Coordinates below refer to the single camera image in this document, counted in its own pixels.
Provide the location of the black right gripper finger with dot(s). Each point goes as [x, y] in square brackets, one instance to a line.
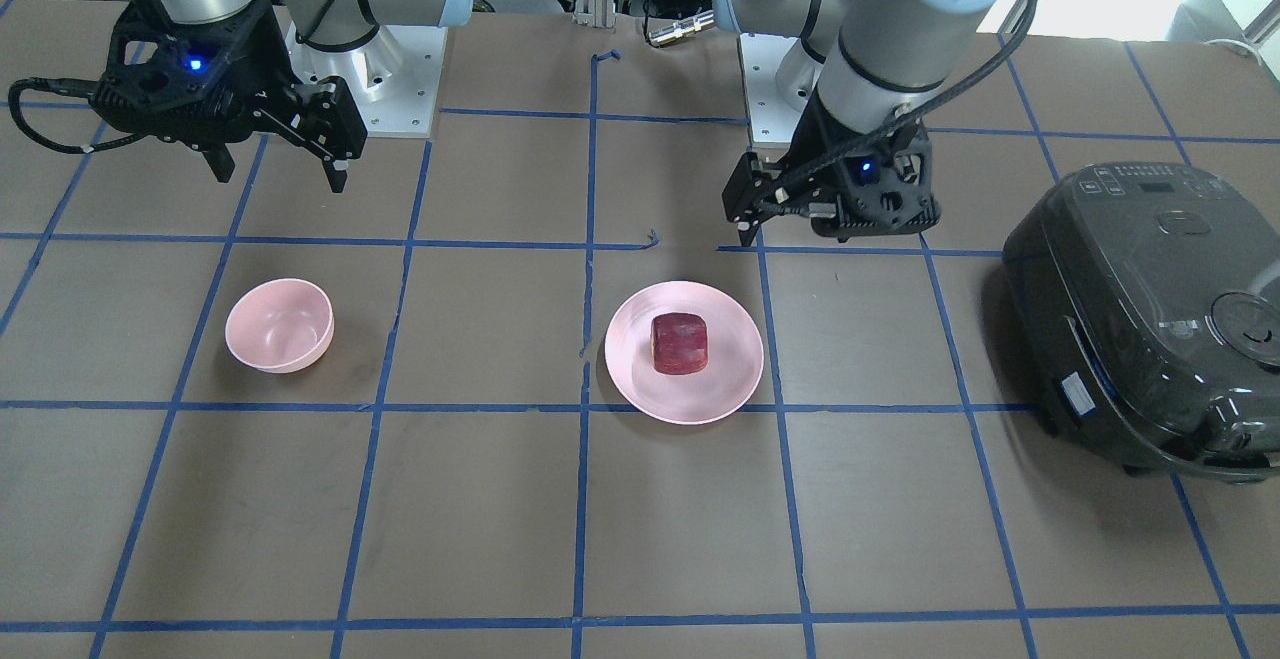
[220, 161]
[324, 119]

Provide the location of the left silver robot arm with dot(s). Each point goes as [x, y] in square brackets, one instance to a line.
[909, 44]

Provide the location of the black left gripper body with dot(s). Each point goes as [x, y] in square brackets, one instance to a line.
[818, 151]

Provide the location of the black rice cooker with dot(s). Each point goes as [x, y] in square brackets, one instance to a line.
[1148, 293]

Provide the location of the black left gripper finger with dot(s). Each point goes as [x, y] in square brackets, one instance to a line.
[755, 194]

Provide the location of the silver cable connector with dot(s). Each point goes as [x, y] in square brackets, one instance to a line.
[680, 30]

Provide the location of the pink bowl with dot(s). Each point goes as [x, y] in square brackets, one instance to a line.
[280, 327]

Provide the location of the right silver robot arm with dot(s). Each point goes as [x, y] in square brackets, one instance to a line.
[329, 25]

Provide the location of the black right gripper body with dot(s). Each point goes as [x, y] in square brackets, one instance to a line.
[262, 57]

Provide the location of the pink plate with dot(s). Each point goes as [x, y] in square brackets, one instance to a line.
[736, 355]

